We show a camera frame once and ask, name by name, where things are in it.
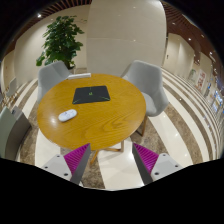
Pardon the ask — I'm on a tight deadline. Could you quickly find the wall poster red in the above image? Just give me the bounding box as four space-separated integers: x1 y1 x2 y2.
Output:
196 70 206 92

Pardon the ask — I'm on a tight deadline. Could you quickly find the round wooden table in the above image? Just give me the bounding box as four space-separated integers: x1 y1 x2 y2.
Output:
37 74 146 152

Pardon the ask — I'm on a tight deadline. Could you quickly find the grey chair back left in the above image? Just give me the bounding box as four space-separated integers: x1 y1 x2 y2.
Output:
37 61 70 102

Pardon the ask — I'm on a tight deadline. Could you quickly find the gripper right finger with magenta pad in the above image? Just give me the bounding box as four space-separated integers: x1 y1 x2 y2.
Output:
132 143 182 185

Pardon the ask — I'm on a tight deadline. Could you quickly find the green potted plant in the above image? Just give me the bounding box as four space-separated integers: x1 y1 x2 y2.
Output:
36 16 84 69

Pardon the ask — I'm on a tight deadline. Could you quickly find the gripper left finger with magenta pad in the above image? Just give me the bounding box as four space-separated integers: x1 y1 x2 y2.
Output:
42 144 91 185

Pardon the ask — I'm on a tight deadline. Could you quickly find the white computer mouse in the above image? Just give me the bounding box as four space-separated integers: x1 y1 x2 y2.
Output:
58 109 77 122

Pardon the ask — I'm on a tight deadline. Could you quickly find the black mouse pad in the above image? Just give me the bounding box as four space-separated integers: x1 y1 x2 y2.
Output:
72 86 110 104

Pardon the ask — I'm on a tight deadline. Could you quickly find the grey chair right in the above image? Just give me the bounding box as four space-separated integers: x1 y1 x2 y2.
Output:
123 60 169 127

